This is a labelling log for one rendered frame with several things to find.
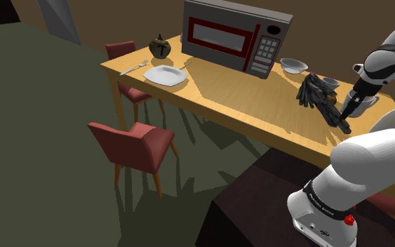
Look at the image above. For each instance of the grey and red microwave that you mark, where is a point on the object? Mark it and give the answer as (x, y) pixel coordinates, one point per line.
(224, 37)

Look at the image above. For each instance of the grey upright panel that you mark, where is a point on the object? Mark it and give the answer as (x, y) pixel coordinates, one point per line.
(58, 19)

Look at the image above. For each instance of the silver knife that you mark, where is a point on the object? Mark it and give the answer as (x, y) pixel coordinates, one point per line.
(186, 65)

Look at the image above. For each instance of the white square plate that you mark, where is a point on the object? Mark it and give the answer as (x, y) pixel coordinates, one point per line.
(165, 75)

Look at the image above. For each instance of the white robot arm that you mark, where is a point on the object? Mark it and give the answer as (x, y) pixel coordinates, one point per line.
(371, 160)

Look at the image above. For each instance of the wooden dining table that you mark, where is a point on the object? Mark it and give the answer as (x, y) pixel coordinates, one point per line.
(252, 99)

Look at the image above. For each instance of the silver fork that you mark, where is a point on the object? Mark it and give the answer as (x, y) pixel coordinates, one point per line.
(134, 67)

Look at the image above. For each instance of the white mug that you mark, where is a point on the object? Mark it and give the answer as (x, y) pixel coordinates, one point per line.
(364, 105)

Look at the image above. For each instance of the dark round pot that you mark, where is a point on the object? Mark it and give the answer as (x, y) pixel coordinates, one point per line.
(160, 48)

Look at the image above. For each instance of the black bristly brush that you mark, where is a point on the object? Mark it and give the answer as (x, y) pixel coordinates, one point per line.
(317, 95)

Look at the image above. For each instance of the white bowl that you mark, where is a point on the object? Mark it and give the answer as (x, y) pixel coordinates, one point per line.
(293, 65)

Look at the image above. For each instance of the red chair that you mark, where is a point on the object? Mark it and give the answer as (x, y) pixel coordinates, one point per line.
(142, 147)
(122, 50)

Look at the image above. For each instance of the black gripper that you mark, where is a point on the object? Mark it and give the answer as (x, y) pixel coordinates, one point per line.
(367, 88)

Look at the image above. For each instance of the small grey bowl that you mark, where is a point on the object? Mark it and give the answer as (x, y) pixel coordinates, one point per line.
(331, 83)

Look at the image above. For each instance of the dark robot stand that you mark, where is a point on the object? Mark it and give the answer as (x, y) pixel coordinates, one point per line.
(258, 202)

